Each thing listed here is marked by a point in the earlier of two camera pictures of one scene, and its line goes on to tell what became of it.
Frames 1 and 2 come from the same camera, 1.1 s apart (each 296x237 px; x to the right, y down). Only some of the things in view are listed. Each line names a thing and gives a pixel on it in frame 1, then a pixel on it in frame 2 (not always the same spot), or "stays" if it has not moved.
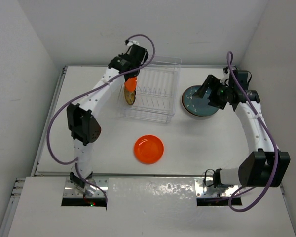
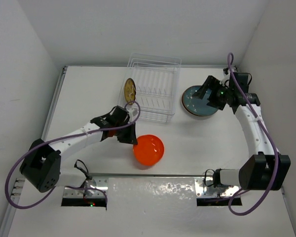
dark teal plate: (196, 105) stays
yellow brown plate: (130, 96) stays
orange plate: (148, 149) stays
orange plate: (130, 84) → (149, 150)
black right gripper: (211, 81) stays
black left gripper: (122, 55) → (130, 138)
